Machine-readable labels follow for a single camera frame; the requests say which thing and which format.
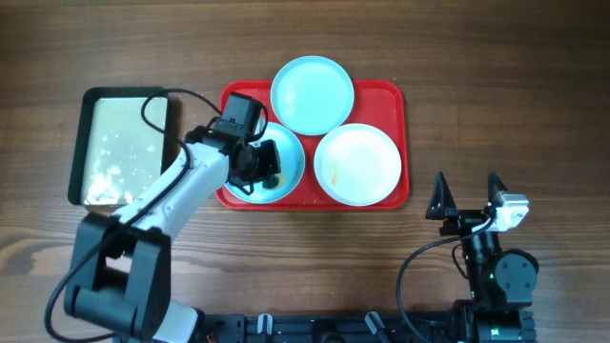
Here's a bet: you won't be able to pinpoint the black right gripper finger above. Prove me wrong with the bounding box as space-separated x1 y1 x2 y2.
487 172 507 206
425 171 457 220

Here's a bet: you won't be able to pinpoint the light blue plate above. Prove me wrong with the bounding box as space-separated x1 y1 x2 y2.
226 122 306 205
270 55 356 136

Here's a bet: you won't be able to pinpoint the green yellow sponge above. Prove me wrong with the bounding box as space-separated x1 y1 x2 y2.
262 173 287 190

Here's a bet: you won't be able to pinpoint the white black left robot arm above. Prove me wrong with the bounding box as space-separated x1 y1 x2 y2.
52 126 280 342

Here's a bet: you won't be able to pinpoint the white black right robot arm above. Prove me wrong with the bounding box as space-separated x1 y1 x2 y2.
425 172 539 342

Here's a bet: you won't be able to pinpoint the red plastic tray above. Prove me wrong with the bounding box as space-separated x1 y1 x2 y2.
216 79 410 212

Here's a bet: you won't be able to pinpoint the dark green water tray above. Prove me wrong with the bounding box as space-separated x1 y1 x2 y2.
68 87 171 207

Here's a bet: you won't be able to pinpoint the white plate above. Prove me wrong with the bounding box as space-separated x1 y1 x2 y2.
314 123 402 207

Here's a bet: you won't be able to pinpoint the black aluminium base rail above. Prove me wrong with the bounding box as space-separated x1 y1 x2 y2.
194 308 538 343

